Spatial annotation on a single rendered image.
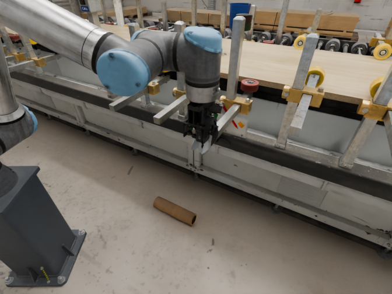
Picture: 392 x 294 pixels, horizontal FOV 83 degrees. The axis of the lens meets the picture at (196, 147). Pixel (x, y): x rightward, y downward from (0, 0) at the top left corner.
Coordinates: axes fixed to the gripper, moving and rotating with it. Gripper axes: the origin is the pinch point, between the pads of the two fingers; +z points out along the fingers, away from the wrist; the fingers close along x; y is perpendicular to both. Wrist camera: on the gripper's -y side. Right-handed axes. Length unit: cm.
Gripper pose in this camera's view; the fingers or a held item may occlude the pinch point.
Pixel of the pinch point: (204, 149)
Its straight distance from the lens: 74.6
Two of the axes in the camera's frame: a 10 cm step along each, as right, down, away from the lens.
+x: 8.7, 3.0, -3.8
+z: 0.0, 7.9, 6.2
